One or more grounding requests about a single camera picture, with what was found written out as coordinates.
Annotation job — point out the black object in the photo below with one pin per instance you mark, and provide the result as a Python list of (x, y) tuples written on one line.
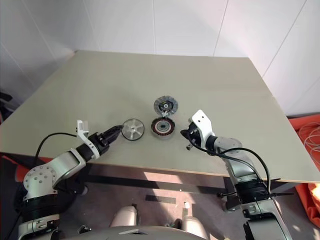
[(6, 100)]

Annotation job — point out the black table crossbar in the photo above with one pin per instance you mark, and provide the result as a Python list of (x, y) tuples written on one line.
[(150, 184)]

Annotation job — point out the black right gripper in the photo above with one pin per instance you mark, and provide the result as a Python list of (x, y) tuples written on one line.
[(196, 136)]

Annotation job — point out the round motor stator copper windings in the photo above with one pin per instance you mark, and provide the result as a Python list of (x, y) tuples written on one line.
[(163, 127)]

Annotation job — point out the round silver motor cover plate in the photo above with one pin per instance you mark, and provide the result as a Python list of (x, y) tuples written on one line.
[(165, 105)]

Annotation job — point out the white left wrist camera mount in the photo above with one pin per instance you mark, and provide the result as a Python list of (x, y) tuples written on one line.
[(81, 128)]

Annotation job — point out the metal table leg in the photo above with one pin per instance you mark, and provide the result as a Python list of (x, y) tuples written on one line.
[(231, 200)]

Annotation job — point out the silver robot torso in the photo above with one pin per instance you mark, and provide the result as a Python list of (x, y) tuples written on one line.
[(150, 233)]

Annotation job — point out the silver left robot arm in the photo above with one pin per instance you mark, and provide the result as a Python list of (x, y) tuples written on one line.
[(60, 165)]

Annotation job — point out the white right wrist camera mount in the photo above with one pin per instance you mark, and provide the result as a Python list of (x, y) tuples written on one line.
[(203, 122)]

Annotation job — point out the silver spoked metal wheel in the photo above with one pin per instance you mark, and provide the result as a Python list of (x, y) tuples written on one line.
[(128, 125)]

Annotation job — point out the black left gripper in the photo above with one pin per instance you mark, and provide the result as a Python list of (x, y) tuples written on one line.
[(98, 143)]

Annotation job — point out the grey rounded shell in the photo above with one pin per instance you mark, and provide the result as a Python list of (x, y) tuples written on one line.
[(192, 225), (125, 216)]

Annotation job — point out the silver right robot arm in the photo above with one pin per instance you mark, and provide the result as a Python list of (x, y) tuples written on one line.
[(240, 165)]

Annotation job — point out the orange fabric sheet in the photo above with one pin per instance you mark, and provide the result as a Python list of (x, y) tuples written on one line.
[(7, 165), (297, 125)]

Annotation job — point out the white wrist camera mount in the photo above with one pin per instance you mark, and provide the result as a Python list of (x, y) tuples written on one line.
[(81, 128), (203, 122)]

